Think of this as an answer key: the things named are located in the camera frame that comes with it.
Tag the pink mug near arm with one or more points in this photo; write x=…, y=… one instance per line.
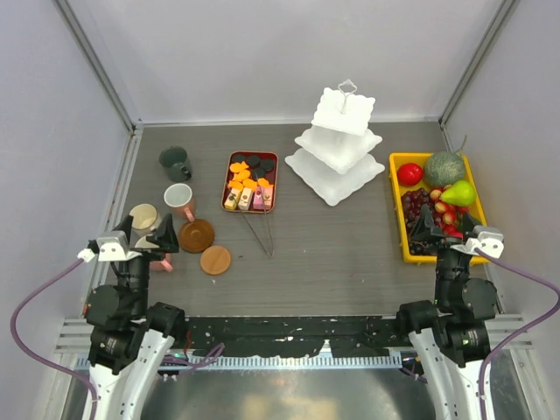
x=161, y=265

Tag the dark green mug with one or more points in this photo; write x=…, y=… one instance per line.
x=176, y=164

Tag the green pear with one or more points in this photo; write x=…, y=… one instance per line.
x=461, y=194

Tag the orange fish cookies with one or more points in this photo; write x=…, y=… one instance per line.
x=243, y=176

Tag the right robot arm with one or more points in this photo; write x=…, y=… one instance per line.
x=449, y=333

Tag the yellow fruit bin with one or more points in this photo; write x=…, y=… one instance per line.
x=395, y=161

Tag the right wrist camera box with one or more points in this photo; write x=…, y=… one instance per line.
x=483, y=240

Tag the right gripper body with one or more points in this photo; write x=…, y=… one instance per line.
x=451, y=262

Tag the light wooden coaster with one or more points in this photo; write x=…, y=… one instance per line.
x=215, y=260

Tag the black round cookies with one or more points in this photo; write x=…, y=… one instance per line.
x=263, y=164

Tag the red apple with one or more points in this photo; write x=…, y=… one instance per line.
x=410, y=174

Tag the dark grapes bunch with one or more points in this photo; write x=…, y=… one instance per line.
x=423, y=248

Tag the red cherries cluster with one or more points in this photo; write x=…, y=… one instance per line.
x=447, y=216

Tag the beige mug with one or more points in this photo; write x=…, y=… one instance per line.
x=145, y=218

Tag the pink mug white inside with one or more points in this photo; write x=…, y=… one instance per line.
x=179, y=197

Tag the white three-tier stand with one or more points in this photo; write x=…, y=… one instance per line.
x=333, y=156

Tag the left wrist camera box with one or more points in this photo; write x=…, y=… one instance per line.
x=109, y=247

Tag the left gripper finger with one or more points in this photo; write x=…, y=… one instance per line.
x=164, y=238
x=121, y=233

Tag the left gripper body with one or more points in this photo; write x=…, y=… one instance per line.
x=138, y=275

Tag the dark brown wooden saucer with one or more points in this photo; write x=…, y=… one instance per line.
x=195, y=237

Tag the green melon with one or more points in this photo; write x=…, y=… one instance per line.
x=445, y=167

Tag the cream cake slice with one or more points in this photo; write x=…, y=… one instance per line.
x=245, y=199

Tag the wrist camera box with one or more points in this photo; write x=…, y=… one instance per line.
x=109, y=247
x=483, y=240

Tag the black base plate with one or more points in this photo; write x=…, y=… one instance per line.
x=296, y=337

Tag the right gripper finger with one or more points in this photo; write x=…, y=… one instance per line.
x=426, y=230
x=467, y=224

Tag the red dessert tray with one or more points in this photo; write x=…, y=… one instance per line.
x=251, y=210

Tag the purple grape bunch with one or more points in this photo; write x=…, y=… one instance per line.
x=412, y=202

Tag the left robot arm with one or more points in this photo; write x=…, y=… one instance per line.
x=130, y=338

